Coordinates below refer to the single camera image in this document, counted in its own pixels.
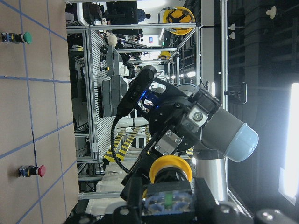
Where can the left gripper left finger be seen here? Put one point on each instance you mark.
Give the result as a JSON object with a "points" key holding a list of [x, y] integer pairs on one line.
{"points": [[134, 201]]}

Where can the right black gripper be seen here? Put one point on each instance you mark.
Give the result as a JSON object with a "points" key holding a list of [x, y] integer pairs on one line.
{"points": [[176, 119]]}

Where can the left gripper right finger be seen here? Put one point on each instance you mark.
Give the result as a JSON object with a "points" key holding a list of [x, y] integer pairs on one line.
{"points": [[206, 208]]}

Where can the yellow push button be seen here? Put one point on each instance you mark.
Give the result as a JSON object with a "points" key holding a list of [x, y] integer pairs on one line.
{"points": [[169, 191]]}

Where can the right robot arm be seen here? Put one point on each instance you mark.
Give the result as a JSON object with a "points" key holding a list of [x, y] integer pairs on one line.
{"points": [[226, 134]]}

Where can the red push button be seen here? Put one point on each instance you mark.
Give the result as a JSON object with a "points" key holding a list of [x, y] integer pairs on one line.
{"points": [[30, 170]]}

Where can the green push button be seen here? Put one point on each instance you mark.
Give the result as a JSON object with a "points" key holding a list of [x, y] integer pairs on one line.
{"points": [[16, 38]]}

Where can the yellow hard hat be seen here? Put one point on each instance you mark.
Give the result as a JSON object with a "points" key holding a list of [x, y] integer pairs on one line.
{"points": [[176, 15]]}

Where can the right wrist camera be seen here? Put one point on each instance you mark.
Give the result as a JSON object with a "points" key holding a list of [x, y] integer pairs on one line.
{"points": [[136, 90]]}

